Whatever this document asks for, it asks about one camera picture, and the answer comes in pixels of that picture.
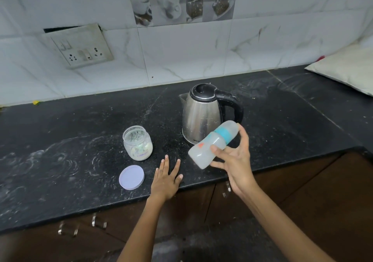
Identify person's left hand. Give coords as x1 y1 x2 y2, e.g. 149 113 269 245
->
150 154 184 202

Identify person's right hand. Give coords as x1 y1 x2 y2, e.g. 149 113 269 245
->
209 123 258 198

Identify lilac round jar lid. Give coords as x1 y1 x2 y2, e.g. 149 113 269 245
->
119 165 145 190

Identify clear plastic baby bottle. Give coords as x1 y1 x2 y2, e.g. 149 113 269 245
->
188 132 228 170

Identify clear powder jar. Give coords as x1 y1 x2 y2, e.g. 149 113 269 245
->
122 125 153 162

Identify steel electric kettle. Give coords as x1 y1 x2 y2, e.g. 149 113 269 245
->
178 83 244 145

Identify person's left forearm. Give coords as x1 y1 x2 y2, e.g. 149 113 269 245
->
116 194 169 262

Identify person's right forearm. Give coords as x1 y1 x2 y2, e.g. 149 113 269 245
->
241 183 336 262

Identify white sack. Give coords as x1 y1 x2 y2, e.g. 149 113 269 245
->
304 36 373 97

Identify white wall switch socket plate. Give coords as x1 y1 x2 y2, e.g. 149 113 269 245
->
40 23 115 69

